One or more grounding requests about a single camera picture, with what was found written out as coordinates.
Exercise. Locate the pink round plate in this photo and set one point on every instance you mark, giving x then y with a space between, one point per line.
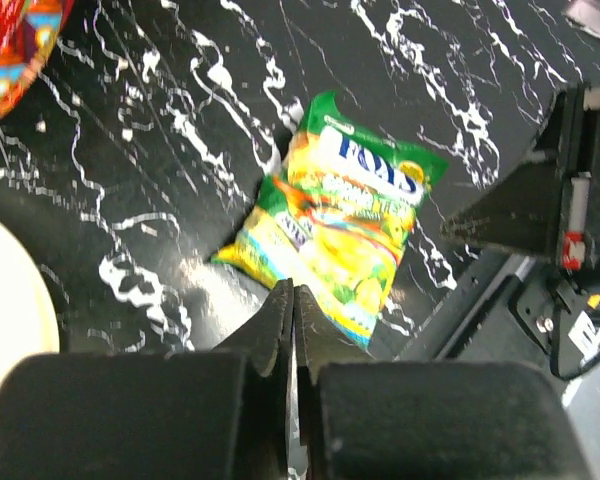
28 324

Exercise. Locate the yellow green Fox's bag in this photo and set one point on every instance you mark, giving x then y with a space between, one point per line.
337 216

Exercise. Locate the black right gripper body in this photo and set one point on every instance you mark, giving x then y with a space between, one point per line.
579 155

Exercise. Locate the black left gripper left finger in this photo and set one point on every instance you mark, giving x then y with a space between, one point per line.
214 414

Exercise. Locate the red candy bag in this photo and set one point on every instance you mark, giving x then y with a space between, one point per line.
29 31

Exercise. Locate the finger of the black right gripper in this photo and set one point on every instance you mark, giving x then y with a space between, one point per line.
519 214

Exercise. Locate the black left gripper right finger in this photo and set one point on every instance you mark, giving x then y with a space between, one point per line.
425 420

